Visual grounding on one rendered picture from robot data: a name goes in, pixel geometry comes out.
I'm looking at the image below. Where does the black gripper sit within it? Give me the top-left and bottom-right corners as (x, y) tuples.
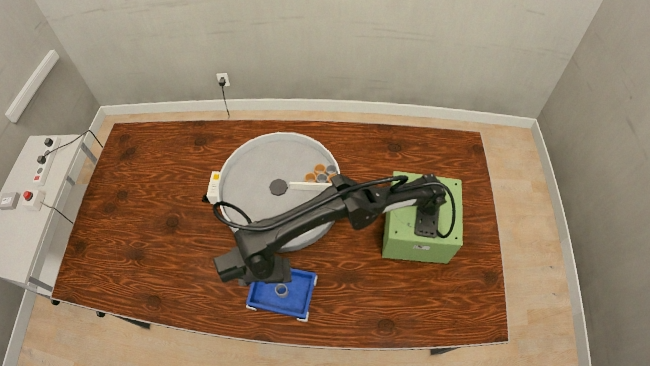
(238, 255), (292, 286)

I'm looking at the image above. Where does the blue open tray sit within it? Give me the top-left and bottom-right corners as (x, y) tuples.
(246, 268), (316, 319)

